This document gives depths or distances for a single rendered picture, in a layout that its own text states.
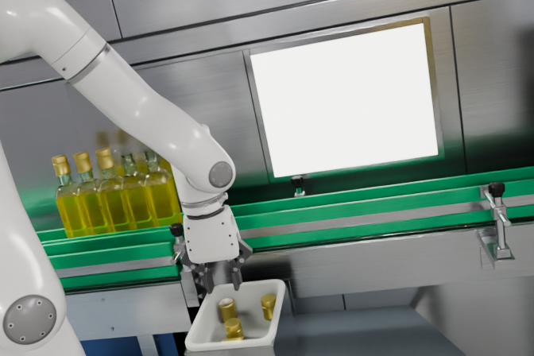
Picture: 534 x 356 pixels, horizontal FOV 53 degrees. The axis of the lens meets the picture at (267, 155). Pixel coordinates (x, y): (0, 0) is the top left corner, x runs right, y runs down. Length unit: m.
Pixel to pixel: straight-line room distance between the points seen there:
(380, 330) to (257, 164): 0.52
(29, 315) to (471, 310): 1.11
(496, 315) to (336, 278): 0.51
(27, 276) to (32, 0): 0.40
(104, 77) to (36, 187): 0.78
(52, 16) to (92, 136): 0.62
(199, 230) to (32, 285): 0.33
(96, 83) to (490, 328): 1.18
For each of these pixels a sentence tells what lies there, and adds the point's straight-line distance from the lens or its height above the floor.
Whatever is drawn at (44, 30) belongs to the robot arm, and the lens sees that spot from 0.89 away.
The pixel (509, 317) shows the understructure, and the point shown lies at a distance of 1.60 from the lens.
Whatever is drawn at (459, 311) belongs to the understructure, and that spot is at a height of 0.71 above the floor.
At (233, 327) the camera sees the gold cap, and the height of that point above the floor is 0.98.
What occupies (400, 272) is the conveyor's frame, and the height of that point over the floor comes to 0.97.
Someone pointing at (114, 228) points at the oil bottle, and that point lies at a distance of 1.36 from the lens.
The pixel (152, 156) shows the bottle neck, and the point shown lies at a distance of 1.27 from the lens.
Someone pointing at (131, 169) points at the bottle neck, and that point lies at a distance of 1.30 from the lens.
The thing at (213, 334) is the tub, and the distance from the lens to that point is 1.19.
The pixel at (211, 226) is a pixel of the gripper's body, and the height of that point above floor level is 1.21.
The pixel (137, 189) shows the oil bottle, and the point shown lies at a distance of 1.29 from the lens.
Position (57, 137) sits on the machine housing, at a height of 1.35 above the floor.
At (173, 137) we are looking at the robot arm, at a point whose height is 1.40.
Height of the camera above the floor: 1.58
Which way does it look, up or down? 15 degrees down
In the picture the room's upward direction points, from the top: 11 degrees counter-clockwise
